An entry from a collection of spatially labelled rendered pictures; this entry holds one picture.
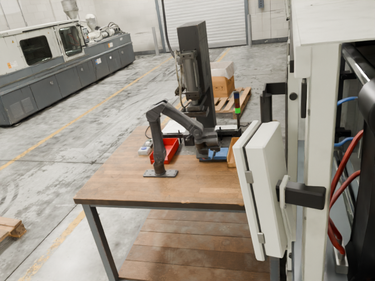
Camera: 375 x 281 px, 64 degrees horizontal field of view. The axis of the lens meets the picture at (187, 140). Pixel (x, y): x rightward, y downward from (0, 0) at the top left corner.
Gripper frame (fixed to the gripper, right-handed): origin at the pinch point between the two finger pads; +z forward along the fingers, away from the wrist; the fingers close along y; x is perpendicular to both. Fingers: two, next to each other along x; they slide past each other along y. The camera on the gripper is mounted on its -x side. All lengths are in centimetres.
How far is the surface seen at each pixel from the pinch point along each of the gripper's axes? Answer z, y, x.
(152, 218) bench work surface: 78, -10, 55
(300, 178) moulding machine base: -18, -23, -49
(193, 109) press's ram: -8.5, 30.6, 7.3
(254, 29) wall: 508, 800, -46
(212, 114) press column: 17.2, 46.6, -0.3
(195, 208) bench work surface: -11.9, -35.9, 0.6
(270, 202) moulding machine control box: -76, -59, -32
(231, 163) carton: -1.9, -5.2, -16.2
